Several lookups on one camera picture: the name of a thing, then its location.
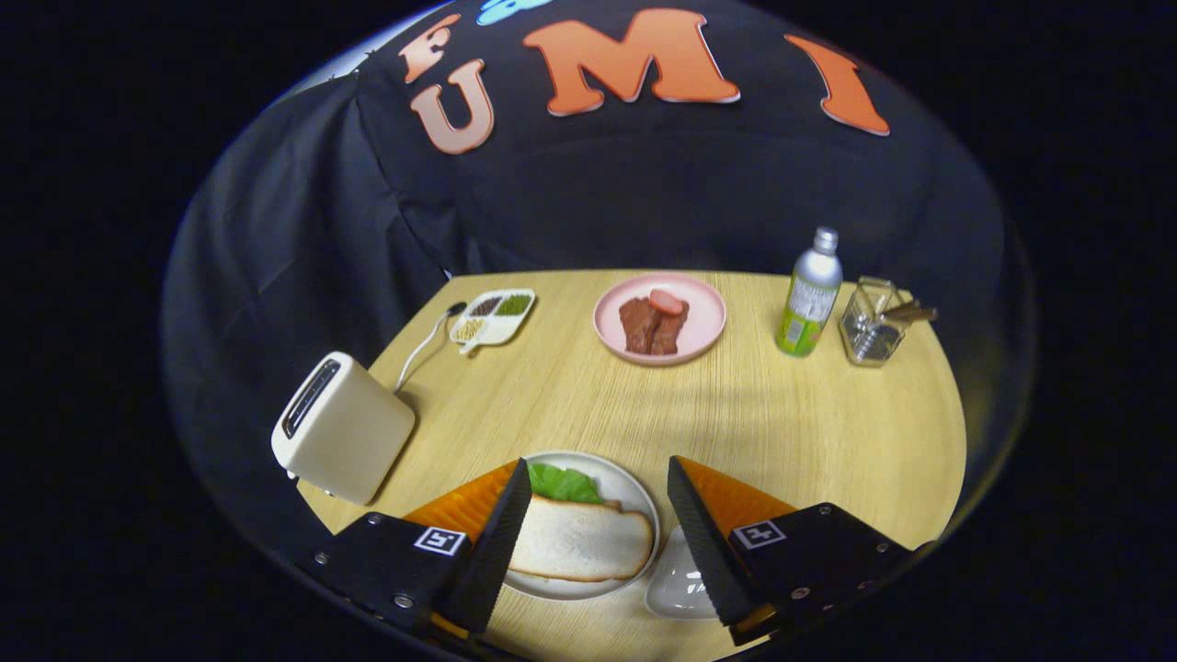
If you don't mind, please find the toasted bread slice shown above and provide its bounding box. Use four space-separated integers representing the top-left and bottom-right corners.
508 495 656 583

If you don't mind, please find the white curved dish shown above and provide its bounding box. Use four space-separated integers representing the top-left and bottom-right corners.
646 526 723 620

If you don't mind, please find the wire mesh basket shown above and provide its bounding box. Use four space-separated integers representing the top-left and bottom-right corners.
839 276 911 368

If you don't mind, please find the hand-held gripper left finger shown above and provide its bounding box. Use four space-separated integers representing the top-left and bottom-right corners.
308 458 533 641

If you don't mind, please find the brown meat piece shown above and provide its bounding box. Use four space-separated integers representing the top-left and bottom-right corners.
619 297 658 355
651 303 691 357

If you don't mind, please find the white round plate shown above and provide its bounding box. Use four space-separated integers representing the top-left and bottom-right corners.
501 451 661 602

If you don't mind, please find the cream toaster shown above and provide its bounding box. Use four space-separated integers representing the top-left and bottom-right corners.
271 351 417 507

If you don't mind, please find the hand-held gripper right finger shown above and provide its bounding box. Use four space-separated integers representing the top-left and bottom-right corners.
666 455 921 647

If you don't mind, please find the white toaster cable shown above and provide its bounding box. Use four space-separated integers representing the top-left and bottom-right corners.
395 302 468 394

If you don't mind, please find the pink plate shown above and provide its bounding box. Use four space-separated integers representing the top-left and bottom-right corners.
593 273 727 367

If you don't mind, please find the green lettuce leaf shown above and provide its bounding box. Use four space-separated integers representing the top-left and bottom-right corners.
527 462 606 505

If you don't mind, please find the white divided seasoning dish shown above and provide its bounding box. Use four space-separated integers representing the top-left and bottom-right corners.
449 289 536 356

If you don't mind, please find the silver bottle green label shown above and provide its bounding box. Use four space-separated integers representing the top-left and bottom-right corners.
775 227 843 358

